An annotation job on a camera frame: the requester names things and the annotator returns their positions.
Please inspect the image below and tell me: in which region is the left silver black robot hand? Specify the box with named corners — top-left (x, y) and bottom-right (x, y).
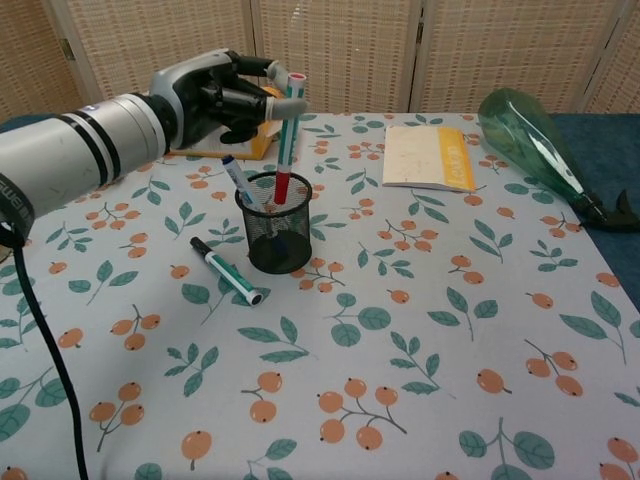
top-left (149, 48), bottom-right (309, 150)

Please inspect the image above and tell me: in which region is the blue capped pen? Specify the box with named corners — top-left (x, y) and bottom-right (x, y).
top-left (221, 154), bottom-right (262, 211)

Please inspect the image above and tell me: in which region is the red cap marker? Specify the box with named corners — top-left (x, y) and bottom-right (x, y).
top-left (273, 71), bottom-right (307, 206)

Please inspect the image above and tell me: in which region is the black cap marker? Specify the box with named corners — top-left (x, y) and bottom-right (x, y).
top-left (189, 236), bottom-right (265, 307)

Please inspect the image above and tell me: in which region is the black pen cup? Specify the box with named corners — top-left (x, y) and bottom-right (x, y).
top-left (234, 170), bottom-right (315, 275)

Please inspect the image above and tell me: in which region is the yellow cat tissue pack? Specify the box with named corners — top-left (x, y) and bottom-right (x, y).
top-left (159, 85), bottom-right (282, 162)

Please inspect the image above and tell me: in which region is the woven folding screen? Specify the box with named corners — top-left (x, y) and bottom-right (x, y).
top-left (0, 0), bottom-right (640, 119)

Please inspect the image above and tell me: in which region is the white yellow notebook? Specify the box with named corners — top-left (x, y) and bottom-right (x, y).
top-left (382, 125), bottom-right (478, 194)

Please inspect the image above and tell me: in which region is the floral leaf tablecloth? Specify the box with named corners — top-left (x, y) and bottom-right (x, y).
top-left (0, 112), bottom-right (640, 480)

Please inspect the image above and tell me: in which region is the green spray bottle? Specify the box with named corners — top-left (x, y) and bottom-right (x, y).
top-left (477, 87), bottom-right (640, 232)

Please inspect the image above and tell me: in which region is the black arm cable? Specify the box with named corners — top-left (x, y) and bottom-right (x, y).
top-left (0, 219), bottom-right (91, 480)

